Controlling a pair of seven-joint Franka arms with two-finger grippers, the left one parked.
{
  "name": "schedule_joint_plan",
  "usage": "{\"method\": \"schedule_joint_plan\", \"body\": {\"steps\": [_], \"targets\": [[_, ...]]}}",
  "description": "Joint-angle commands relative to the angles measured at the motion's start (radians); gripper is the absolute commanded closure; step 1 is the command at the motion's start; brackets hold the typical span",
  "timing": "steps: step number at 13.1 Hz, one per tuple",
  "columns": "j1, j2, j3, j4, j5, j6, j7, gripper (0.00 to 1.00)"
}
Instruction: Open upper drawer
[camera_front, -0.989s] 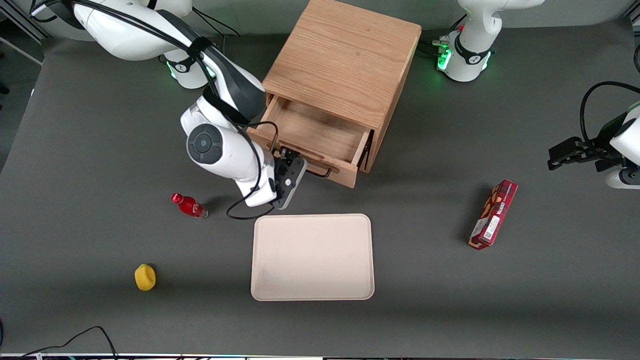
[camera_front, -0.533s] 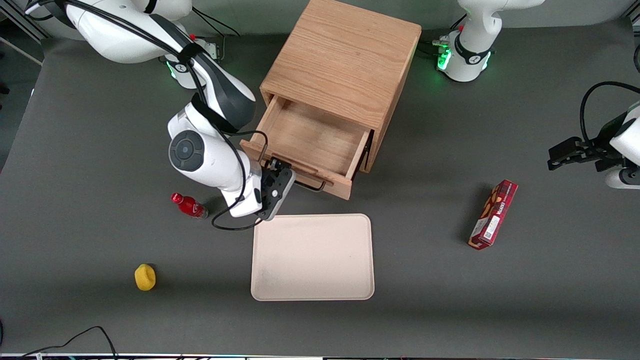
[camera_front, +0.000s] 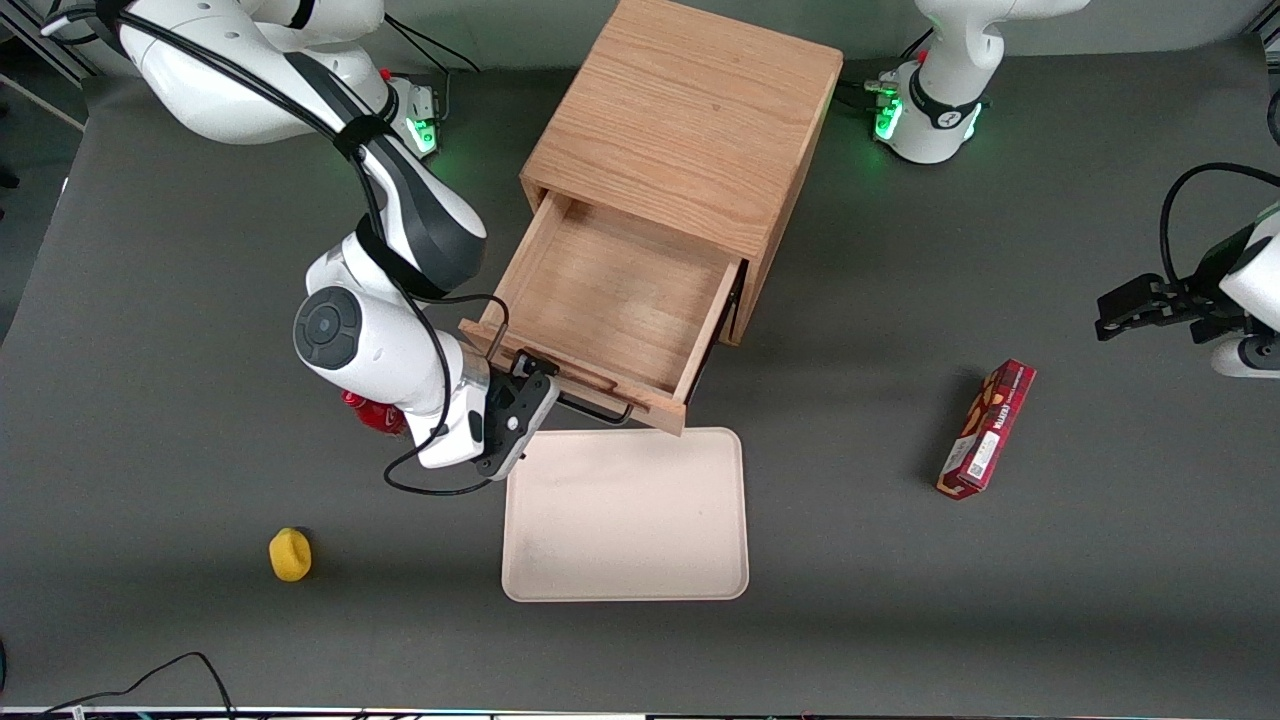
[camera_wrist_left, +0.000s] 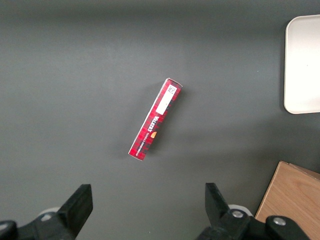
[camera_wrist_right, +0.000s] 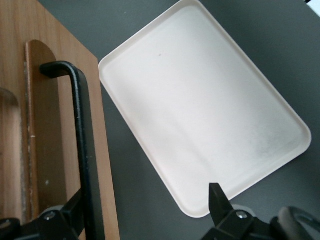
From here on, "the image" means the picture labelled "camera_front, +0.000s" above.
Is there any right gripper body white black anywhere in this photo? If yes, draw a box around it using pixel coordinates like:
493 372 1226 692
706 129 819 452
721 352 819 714
418 374 559 481

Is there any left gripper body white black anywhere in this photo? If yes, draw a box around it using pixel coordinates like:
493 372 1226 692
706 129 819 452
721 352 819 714
1165 228 1280 379

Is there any black metal drawer handle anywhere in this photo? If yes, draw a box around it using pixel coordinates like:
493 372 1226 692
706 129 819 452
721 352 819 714
555 390 637 427

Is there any wooden drawer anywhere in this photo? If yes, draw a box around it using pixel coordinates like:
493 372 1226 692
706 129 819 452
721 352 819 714
458 190 747 437

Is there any wooden drawer cabinet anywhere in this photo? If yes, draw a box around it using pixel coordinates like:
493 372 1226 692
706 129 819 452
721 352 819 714
520 0 844 347

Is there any small red bottle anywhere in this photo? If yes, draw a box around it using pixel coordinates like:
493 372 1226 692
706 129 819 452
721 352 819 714
342 390 409 437

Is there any beige rectangular tray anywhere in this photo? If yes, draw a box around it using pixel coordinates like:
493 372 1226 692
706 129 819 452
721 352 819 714
501 427 750 603

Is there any red snack box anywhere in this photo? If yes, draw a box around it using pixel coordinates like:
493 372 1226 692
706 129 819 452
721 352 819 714
936 358 1037 501

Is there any yellow lemon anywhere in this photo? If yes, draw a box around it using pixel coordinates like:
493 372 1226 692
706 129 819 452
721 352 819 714
268 527 313 583

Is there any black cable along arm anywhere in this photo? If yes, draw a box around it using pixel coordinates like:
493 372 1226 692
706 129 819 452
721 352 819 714
40 5 513 498

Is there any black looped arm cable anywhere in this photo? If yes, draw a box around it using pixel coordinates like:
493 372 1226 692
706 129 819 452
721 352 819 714
1159 161 1280 291

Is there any black cable at table edge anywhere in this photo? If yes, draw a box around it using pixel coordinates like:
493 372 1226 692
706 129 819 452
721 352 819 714
30 651 237 720

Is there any aluminium frame rail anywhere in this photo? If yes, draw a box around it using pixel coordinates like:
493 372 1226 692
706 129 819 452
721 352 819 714
0 15 96 89

